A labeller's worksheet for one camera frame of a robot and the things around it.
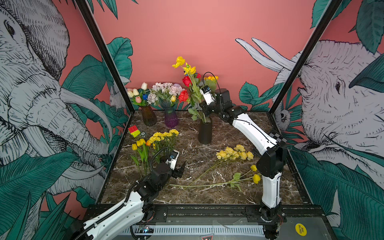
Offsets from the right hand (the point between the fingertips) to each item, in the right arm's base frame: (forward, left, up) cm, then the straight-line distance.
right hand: (200, 100), depth 83 cm
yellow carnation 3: (-5, +22, -26) cm, 34 cm away
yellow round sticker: (-57, -48, -32) cm, 81 cm away
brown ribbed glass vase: (+11, +38, -27) cm, 48 cm away
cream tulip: (+9, +40, -1) cm, 41 cm away
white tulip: (+14, +36, 0) cm, 38 cm away
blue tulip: (+4, +33, -1) cm, 33 cm away
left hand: (-26, +12, -18) cm, 34 cm away
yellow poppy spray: (-32, -22, -31) cm, 50 cm away
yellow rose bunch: (-18, -19, -28) cm, 38 cm away
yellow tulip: (-14, +43, -28) cm, 53 cm away
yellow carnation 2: (-13, +30, -28) cm, 43 cm away
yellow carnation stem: (-7, +20, -29) cm, 36 cm away
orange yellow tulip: (-11, +35, -28) cm, 46 cm away
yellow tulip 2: (-11, +42, -28) cm, 52 cm away
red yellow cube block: (-3, +46, -26) cm, 53 cm away
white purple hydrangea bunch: (+12, +20, 0) cm, 24 cm away
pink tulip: (+2, +36, -1) cm, 36 cm away
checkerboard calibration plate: (-5, -55, -29) cm, 62 cm away
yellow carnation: (-6, +29, -27) cm, 40 cm away
